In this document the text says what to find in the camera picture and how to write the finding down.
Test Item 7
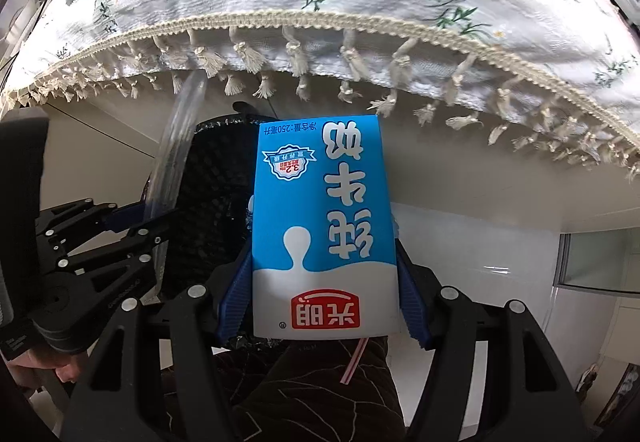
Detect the black trash bin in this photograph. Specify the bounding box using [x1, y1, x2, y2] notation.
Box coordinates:
[162, 114, 281, 353]

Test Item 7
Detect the blue white milk carton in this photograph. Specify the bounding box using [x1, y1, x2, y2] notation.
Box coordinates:
[251, 114, 405, 340]

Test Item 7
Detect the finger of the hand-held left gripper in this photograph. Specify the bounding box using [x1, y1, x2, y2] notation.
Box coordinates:
[52, 208, 180, 280]
[34, 198, 153, 248]

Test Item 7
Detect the grey cabinet panel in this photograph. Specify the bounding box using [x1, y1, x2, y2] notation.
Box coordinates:
[555, 229, 640, 295]

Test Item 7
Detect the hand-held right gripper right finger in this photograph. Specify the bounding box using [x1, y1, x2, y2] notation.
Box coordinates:
[392, 237, 591, 442]

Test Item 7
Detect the person's left hand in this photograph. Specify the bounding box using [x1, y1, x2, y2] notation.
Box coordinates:
[5, 351, 88, 385]

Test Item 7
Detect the pink striped drinking straw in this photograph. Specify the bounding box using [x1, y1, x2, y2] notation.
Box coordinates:
[339, 337, 367, 384]

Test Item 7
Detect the clear bubble wrap bag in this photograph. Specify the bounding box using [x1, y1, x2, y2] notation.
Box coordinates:
[145, 71, 208, 283]

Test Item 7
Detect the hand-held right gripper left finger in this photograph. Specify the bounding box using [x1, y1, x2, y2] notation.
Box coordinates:
[62, 242, 256, 442]

